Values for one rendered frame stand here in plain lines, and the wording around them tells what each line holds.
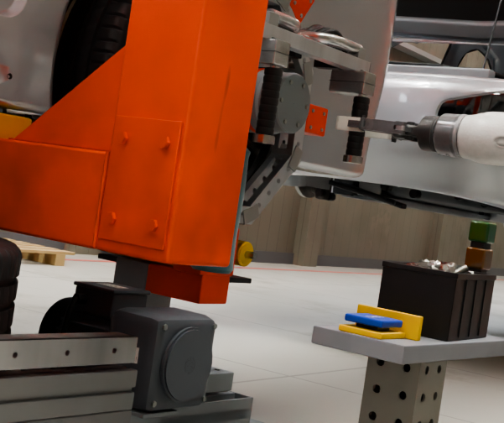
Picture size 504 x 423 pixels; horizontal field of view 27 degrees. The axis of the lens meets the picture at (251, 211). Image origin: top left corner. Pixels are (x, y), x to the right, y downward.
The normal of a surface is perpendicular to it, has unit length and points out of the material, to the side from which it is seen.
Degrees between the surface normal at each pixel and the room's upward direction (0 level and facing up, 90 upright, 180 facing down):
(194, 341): 90
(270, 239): 90
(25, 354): 90
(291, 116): 90
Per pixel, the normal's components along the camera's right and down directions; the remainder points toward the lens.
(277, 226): 0.82, 0.13
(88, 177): -0.59, -0.07
